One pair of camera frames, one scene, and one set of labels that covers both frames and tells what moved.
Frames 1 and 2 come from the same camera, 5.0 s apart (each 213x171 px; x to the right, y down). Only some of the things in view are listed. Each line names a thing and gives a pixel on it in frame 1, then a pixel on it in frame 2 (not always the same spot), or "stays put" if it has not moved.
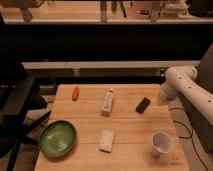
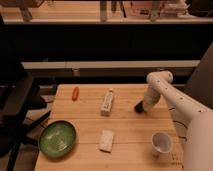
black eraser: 143,105 stays put
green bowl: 57,139 stays put
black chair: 18,99 stays put
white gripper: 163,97 -> 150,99
